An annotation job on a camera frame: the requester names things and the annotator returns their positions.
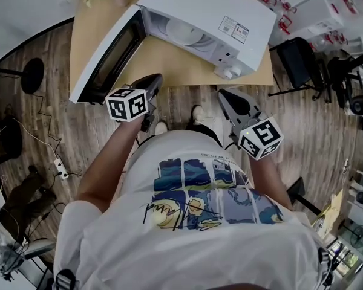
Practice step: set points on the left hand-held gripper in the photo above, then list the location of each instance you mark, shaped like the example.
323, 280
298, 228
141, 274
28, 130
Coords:
127, 106

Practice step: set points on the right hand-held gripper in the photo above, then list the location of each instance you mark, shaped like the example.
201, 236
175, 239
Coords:
261, 137

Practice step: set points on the white round plate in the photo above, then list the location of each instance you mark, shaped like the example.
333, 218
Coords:
196, 39

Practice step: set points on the white microwave oven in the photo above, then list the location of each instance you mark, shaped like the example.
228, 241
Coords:
199, 1

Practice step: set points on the person's right forearm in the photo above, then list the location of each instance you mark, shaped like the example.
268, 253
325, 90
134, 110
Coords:
270, 183

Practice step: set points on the person's left forearm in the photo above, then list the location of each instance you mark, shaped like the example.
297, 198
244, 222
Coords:
109, 168

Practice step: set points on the light wooden table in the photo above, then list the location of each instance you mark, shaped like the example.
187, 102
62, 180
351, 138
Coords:
169, 62

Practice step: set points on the person's white right shoe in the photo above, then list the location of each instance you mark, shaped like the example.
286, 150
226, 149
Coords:
197, 113

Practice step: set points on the person's white shoe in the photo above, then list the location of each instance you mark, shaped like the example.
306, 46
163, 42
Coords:
161, 128
197, 113

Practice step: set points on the person's black shorts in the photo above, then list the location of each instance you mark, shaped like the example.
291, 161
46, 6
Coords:
205, 133

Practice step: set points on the person's white left shoe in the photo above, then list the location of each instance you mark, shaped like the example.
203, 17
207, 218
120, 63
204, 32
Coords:
161, 128

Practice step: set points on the black folding chair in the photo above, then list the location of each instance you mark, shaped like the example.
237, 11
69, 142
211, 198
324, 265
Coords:
299, 62

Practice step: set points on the clear containers with red clips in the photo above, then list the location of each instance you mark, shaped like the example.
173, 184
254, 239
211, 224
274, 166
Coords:
285, 21

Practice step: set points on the black square stand base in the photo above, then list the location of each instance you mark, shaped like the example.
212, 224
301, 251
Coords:
296, 189

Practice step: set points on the black office chair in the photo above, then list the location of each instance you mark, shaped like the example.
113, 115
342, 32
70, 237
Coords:
351, 80

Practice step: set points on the black standing fan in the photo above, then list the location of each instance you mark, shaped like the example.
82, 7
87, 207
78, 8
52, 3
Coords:
32, 75

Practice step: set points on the white power strip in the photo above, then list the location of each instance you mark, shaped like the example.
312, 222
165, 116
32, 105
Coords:
61, 168

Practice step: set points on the yellow paper sheet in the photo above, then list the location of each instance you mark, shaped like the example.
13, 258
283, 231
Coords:
329, 216

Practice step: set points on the white printed t-shirt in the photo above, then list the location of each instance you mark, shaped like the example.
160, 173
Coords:
184, 252

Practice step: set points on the black bag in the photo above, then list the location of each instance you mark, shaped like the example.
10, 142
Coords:
4, 137

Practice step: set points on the olive brown clothing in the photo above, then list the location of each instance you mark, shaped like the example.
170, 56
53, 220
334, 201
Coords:
27, 195

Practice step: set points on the small black fan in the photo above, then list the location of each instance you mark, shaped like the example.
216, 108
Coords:
360, 237

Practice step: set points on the grey chair seat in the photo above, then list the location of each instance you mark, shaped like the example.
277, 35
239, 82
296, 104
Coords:
40, 248

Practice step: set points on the clear plastic bag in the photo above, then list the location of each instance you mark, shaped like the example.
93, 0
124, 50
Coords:
3, 255

